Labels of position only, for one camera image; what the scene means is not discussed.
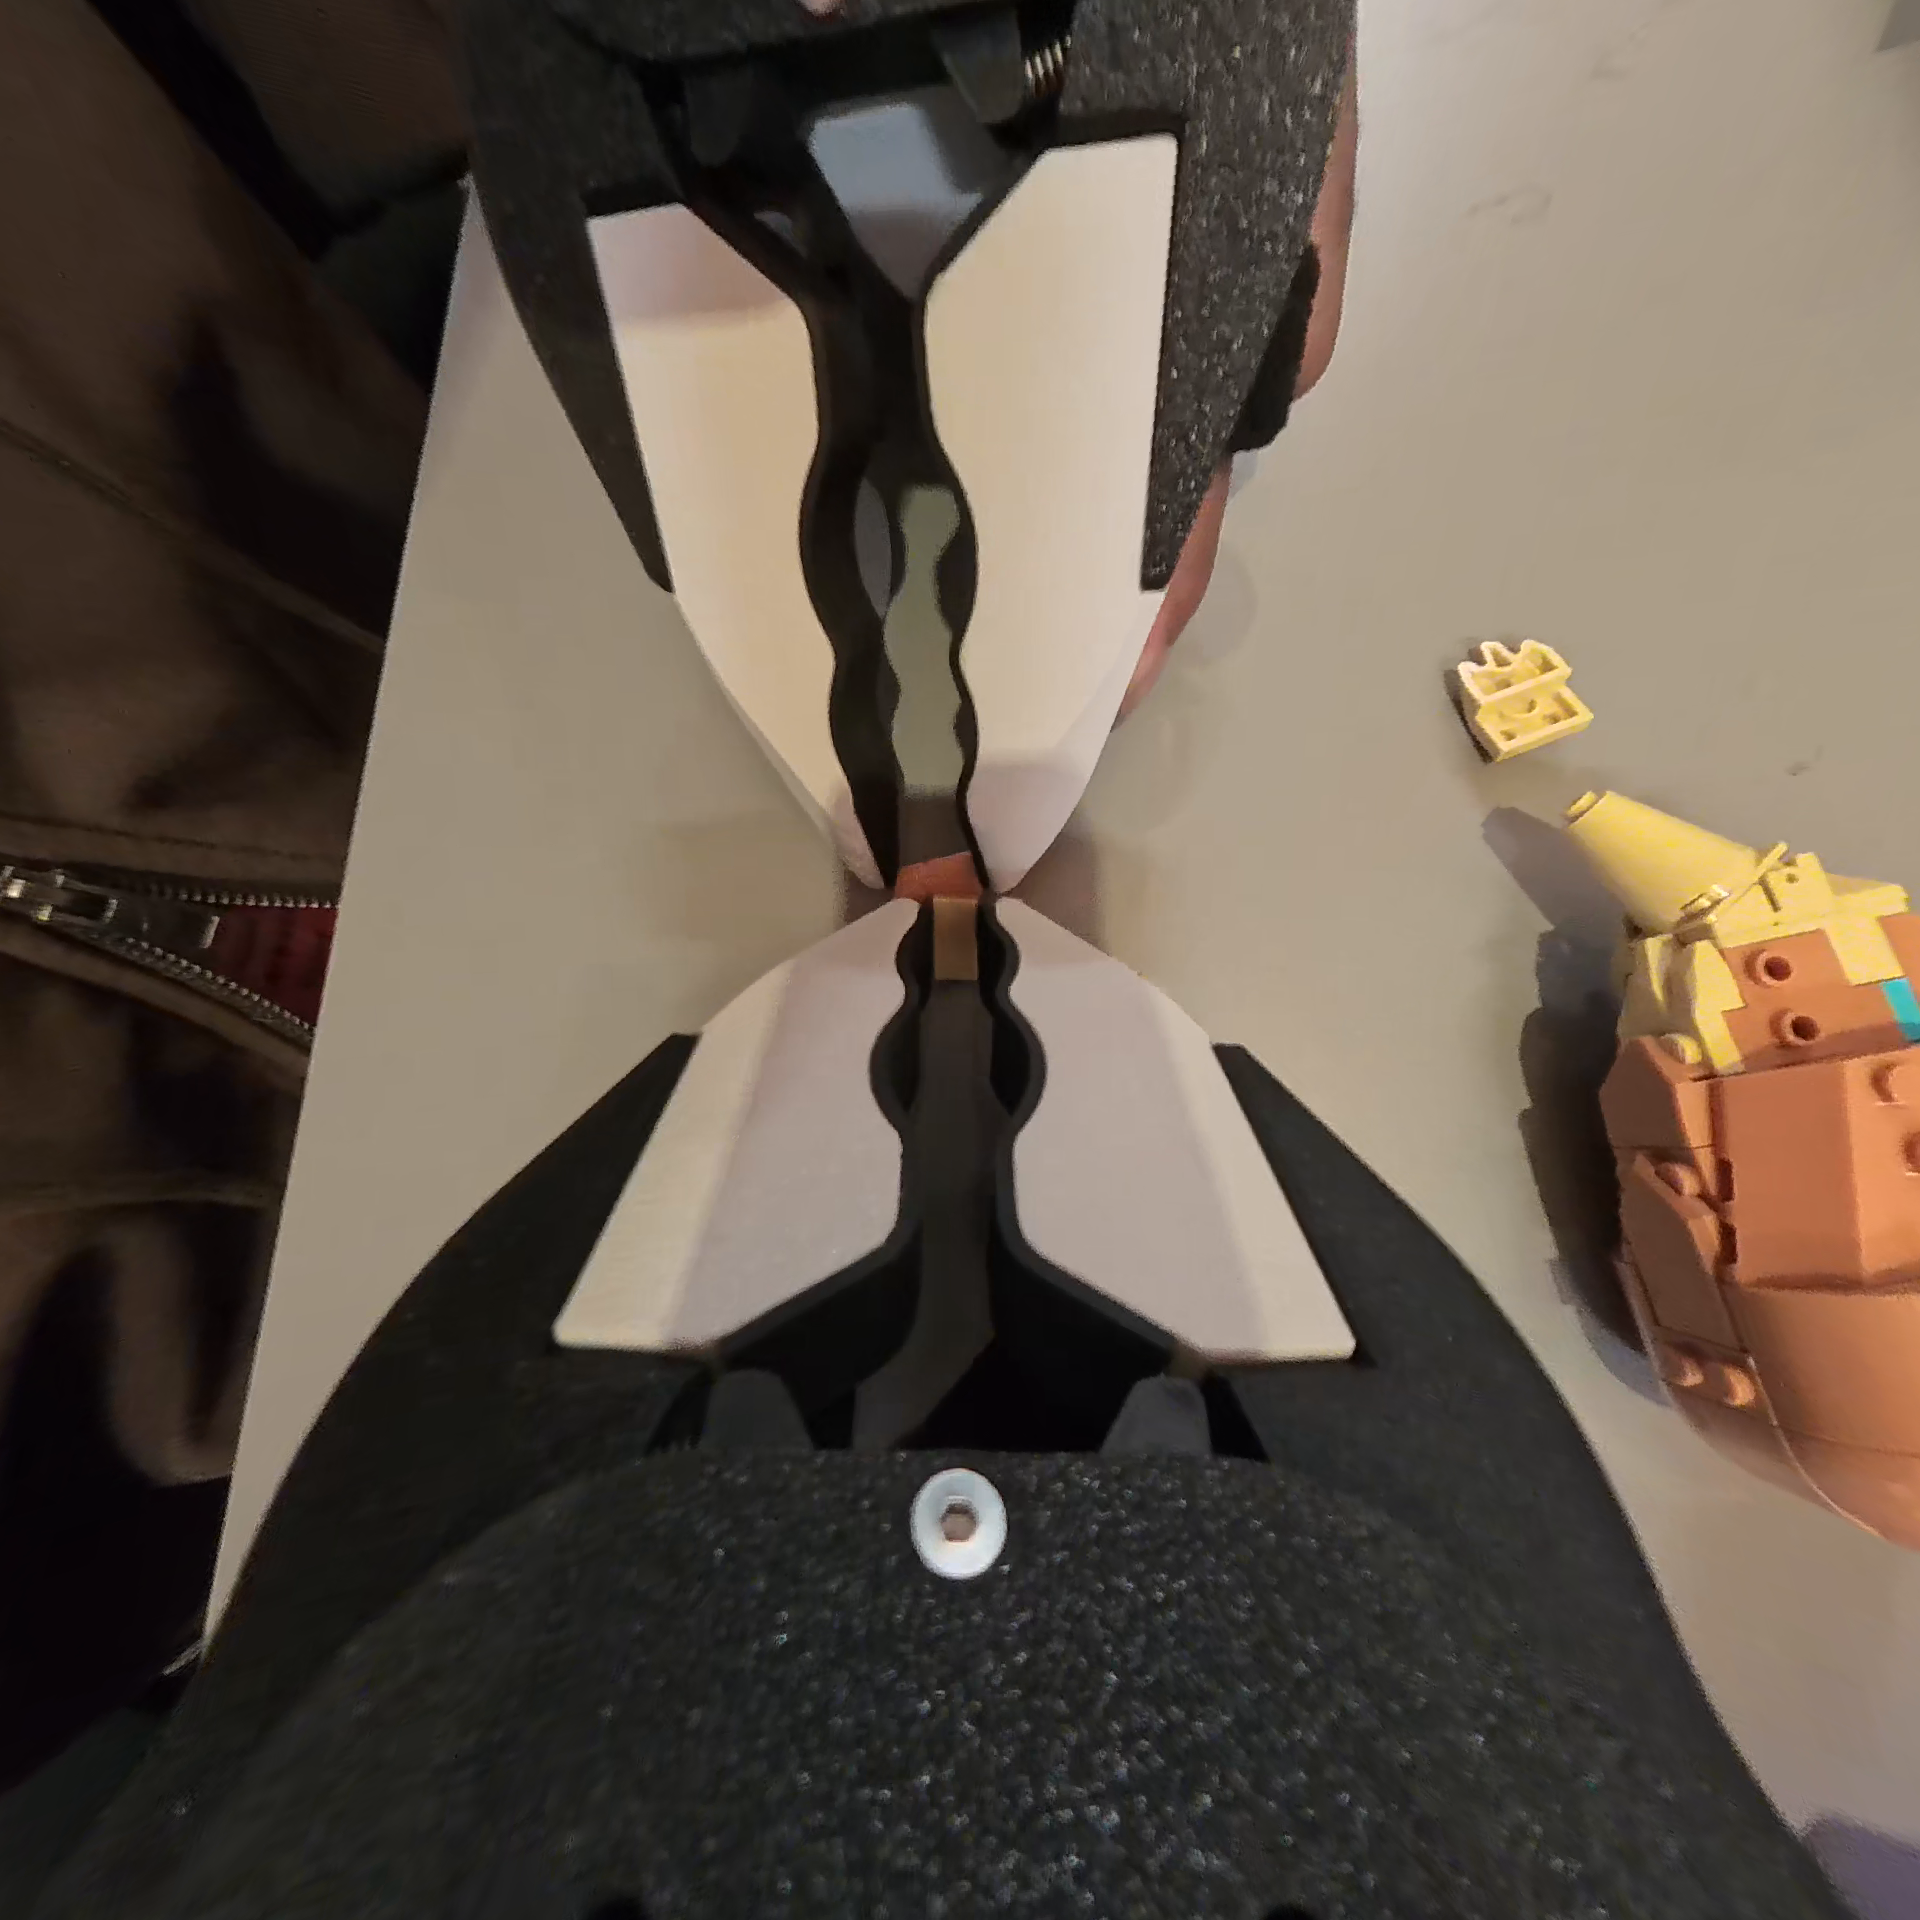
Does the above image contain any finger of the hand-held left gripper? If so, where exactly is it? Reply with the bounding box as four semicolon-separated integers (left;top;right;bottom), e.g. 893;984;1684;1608
915;132;1180;891
583;198;909;893

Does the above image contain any person's left hand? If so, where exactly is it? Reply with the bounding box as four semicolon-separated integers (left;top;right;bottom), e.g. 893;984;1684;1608
1124;75;1364;710

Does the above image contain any person's red shirt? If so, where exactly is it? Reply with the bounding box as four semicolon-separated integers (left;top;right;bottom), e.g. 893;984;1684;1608
210;901;339;1038

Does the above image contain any grey desk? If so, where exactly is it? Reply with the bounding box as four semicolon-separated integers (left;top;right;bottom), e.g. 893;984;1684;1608
202;0;1920;1920

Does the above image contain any tan toy bracket brick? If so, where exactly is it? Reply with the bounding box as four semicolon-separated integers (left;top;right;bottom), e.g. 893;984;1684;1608
1452;637;1595;764

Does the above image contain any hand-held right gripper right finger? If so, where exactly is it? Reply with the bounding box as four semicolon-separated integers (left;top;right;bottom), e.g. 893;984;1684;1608
979;893;1360;1373

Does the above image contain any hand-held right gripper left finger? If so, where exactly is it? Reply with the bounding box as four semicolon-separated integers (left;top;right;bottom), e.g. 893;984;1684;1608
551;895;939;1365

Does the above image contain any orange toy brick model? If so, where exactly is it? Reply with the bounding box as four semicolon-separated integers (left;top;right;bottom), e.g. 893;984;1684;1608
1559;787;1920;1547

